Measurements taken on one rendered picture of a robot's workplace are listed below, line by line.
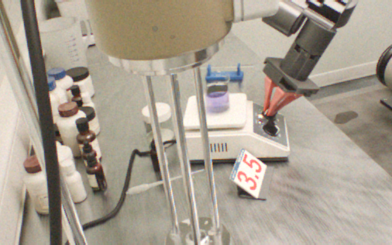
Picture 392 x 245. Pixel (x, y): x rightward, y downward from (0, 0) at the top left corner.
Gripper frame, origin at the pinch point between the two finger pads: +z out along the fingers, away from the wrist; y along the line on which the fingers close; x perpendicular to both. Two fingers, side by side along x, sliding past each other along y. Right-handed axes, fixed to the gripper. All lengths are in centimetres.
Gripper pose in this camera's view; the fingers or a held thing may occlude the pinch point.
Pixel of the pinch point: (269, 110)
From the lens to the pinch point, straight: 86.6
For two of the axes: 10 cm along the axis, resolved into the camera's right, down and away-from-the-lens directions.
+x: 7.6, -0.4, 6.5
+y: 5.2, 6.4, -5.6
